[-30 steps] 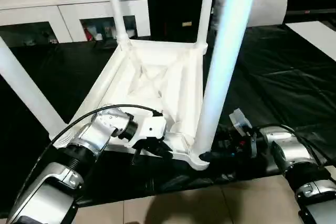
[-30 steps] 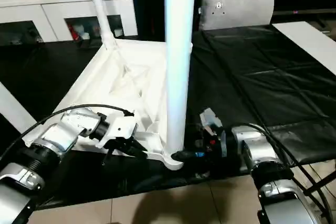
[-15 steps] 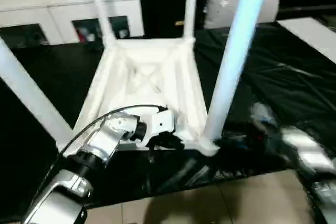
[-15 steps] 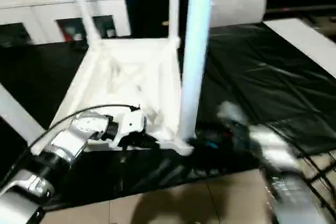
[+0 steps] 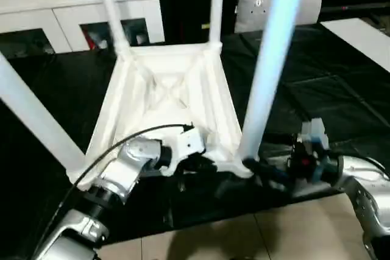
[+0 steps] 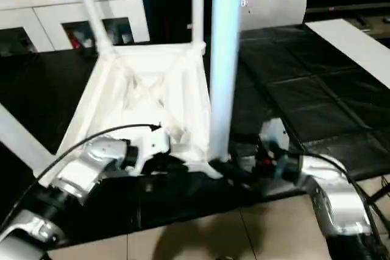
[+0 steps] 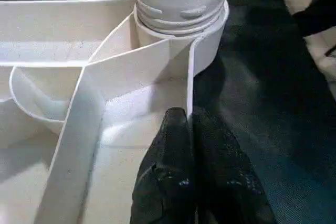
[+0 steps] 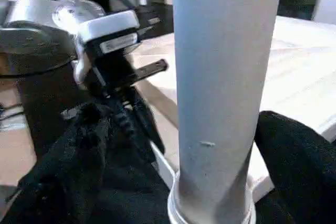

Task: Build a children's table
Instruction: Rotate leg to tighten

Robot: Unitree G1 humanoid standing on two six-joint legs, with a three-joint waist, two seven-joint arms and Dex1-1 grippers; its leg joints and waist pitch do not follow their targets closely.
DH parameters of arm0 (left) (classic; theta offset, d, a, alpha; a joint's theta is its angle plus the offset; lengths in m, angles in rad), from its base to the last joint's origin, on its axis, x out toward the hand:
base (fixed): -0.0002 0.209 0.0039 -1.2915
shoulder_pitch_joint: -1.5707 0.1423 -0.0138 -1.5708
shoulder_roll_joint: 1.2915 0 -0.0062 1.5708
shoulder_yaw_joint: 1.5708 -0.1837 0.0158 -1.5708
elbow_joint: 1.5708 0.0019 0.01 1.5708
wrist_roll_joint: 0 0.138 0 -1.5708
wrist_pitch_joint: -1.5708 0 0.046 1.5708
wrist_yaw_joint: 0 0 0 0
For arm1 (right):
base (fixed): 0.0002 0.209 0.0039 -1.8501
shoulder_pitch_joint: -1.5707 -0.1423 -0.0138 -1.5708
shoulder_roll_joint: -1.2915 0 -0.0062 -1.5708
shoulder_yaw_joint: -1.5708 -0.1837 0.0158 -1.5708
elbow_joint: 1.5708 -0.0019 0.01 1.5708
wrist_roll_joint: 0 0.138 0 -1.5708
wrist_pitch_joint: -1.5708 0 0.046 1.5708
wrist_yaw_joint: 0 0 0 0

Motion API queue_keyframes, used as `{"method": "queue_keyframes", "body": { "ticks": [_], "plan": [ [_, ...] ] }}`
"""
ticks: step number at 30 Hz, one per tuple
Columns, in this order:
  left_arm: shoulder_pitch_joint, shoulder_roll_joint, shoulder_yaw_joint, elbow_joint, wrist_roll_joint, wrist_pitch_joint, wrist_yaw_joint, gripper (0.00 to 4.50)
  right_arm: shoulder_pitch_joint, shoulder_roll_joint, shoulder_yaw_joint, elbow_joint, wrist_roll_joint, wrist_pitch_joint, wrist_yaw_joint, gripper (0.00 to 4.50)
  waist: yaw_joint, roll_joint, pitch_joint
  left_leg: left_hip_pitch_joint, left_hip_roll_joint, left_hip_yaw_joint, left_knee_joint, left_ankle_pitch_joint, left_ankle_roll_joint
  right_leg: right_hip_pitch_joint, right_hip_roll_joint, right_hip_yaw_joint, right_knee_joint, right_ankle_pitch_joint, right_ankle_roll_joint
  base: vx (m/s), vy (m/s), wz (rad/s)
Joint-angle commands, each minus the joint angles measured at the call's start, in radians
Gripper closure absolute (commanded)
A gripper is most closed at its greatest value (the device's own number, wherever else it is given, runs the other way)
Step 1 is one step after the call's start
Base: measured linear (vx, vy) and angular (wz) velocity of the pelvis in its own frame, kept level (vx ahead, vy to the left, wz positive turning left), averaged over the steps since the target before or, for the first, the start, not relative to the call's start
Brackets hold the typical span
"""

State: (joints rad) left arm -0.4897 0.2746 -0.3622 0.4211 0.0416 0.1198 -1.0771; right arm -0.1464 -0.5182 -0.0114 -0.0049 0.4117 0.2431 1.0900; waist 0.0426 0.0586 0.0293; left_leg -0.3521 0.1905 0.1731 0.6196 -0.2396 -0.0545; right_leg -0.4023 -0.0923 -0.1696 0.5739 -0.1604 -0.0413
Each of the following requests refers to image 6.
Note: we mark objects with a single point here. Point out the white plastic table top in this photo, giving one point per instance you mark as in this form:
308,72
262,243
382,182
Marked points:
100,89

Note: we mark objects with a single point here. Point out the white plastic table leg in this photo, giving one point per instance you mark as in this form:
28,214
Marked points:
197,4
225,59
21,138
91,7

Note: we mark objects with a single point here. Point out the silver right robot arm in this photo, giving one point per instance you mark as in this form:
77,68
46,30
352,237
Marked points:
335,193

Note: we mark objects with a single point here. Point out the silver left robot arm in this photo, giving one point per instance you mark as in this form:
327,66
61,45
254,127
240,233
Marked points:
76,174

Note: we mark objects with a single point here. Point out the dark rounded robot torso part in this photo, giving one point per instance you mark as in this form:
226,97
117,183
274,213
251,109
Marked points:
225,257

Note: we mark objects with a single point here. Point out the black work mat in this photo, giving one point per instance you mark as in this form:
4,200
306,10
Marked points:
304,74

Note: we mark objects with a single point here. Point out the white flat board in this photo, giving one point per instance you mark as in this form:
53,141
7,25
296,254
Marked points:
350,40

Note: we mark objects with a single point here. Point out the black furniture with yellow label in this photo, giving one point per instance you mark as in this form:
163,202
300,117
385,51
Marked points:
170,4

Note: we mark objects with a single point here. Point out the grey cushion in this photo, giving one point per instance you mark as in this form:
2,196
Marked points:
274,4

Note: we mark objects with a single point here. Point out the white glass-door cabinet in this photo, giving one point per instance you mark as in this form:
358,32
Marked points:
128,1

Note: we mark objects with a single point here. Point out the black bar with red light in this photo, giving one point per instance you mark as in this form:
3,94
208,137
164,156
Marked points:
350,7

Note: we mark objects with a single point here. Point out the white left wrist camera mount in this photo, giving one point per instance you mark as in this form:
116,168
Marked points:
152,144

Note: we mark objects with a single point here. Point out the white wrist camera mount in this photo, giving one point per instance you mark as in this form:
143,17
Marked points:
152,144
274,129

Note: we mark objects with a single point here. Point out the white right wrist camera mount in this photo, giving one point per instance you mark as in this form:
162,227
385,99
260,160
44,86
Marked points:
274,129

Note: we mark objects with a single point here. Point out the black metal table frame leg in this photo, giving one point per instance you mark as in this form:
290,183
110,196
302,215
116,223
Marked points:
381,191

